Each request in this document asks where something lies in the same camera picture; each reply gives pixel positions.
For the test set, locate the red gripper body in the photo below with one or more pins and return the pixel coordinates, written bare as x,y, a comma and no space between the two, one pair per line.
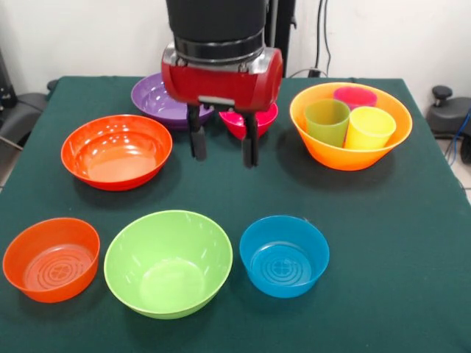
221,86

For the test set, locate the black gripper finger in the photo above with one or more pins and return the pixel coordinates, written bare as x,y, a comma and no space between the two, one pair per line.
198,136
250,143

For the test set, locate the pink bowl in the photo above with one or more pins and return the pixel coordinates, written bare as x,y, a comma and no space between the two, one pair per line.
266,121

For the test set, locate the green cup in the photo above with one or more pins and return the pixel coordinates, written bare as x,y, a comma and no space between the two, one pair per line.
325,123

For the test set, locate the large orange bowl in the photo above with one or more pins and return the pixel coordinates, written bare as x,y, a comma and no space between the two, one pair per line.
353,160

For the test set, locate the purple cup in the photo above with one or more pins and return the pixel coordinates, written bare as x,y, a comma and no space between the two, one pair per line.
355,97

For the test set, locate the yellow cup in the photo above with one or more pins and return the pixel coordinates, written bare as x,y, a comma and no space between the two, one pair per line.
368,130

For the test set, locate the purple bowl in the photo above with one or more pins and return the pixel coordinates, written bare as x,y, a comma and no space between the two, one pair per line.
147,99

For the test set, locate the dark green table cloth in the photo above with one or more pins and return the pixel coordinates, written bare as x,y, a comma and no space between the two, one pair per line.
228,206

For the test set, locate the wide red bowl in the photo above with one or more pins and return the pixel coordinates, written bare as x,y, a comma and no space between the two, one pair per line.
114,158

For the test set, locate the blue bowl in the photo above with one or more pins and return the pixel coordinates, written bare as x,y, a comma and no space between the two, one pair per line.
283,264

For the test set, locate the green bowl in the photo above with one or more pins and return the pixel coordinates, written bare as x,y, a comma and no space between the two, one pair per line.
165,272

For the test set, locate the small orange bowl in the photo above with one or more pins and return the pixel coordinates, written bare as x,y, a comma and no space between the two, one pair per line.
51,264

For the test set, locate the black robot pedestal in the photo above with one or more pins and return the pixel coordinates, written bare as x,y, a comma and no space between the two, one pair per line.
281,29

